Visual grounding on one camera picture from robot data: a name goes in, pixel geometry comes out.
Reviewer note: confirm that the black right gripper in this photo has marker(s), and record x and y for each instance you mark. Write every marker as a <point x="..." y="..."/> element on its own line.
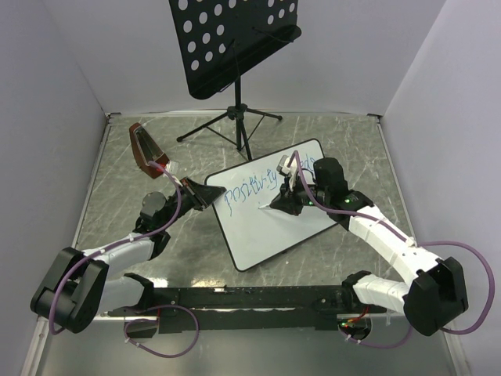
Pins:
<point x="286" y="200"/>

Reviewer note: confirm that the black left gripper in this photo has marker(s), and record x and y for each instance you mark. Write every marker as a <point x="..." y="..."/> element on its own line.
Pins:
<point x="197" y="193"/>

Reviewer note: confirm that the white rectangular whiteboard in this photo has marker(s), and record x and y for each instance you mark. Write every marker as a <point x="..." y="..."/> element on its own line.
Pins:
<point x="254" y="235"/>

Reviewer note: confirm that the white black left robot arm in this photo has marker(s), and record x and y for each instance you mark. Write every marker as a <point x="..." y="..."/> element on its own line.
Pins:
<point x="80" y="285"/>

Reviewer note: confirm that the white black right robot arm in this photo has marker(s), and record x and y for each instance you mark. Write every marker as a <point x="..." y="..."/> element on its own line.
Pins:
<point x="432" y="291"/>

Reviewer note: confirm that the brown wooden metronome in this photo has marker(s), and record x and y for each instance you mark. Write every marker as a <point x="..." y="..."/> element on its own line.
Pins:
<point x="145" y="150"/>

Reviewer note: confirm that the black perforated music stand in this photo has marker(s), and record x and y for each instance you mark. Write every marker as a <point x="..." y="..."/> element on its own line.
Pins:
<point x="220" y="41"/>

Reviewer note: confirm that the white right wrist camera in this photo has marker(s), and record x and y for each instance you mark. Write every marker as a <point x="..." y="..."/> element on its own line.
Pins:
<point x="289" y="168"/>

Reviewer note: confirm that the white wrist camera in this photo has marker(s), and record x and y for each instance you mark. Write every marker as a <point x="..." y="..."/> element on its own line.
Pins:
<point x="171" y="166"/>
<point x="289" y="168"/>

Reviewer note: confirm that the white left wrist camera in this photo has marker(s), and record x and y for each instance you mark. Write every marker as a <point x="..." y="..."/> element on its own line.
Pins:
<point x="171" y="166"/>

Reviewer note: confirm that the aluminium frame rail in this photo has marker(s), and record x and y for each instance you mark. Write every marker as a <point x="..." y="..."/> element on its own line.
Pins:
<point x="45" y="326"/>

